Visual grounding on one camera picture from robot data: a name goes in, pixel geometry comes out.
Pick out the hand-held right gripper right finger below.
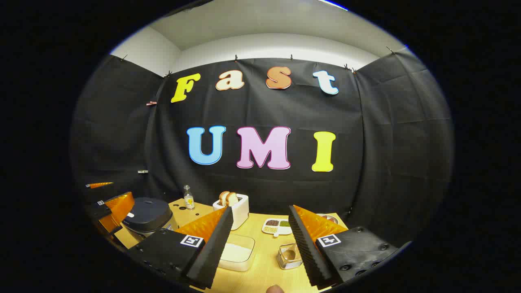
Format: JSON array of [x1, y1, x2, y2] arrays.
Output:
[[288, 205, 401, 290]]

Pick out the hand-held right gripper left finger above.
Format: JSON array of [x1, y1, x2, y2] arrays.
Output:
[[126, 206, 234, 290]]

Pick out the metal wire chopstick holder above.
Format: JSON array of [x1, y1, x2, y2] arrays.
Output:
[[277, 243, 304, 270]]

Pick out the dark grey rice cooker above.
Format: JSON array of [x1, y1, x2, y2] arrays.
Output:
[[122, 197, 180, 241]]

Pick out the white divided dish of beans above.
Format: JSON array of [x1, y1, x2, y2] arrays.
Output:
[[262, 218, 293, 237]]

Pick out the white toaster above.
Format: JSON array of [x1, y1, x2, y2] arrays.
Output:
[[212, 194, 250, 231]]

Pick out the black backdrop cloth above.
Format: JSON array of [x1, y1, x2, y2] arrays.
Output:
[[69, 48, 454, 249]]

